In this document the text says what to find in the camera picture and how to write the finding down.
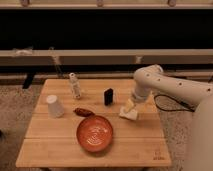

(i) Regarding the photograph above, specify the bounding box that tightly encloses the dark red dried pepper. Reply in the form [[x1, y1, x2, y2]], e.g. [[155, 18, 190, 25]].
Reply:
[[74, 108, 93, 117]]

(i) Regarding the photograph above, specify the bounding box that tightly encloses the white sponge block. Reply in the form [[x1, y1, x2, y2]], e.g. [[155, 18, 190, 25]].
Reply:
[[119, 107, 138, 120]]

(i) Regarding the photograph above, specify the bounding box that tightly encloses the grey metal rail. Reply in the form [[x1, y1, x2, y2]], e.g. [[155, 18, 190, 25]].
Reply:
[[0, 49, 213, 65]]

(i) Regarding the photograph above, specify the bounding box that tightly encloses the orange ceramic bowl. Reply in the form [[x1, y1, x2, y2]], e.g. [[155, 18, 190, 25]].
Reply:
[[76, 115, 113, 153]]

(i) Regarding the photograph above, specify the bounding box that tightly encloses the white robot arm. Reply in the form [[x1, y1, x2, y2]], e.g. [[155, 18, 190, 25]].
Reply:
[[130, 65, 213, 171]]

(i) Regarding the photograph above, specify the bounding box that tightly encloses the black eraser block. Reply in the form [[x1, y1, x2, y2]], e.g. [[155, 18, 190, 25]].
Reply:
[[104, 88, 113, 106]]

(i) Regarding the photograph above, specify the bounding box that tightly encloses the wooden table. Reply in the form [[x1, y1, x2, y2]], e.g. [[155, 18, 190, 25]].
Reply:
[[16, 79, 171, 168]]

